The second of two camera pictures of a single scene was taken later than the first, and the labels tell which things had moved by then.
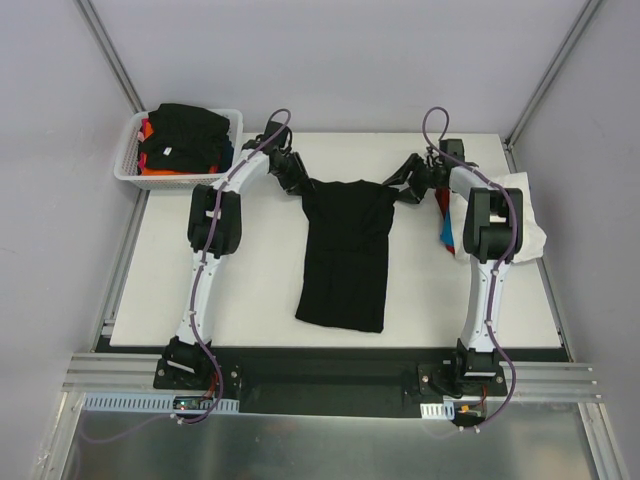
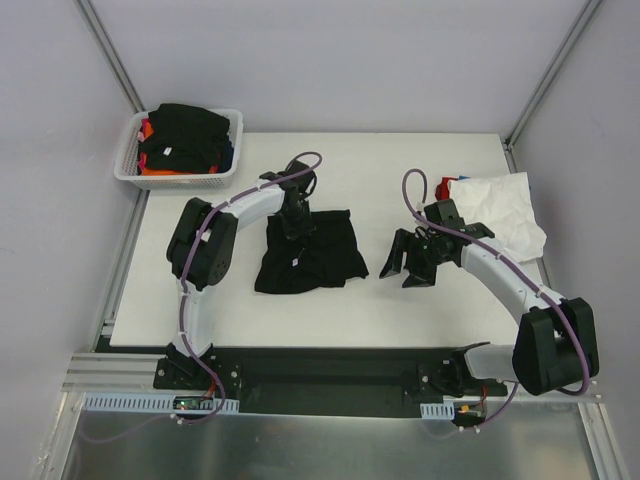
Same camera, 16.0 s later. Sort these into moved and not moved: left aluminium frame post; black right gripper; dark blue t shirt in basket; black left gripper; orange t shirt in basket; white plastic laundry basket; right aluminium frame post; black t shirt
Moved: black right gripper; black left gripper; black t shirt
Not moved: dark blue t shirt in basket; right aluminium frame post; white plastic laundry basket; left aluminium frame post; orange t shirt in basket
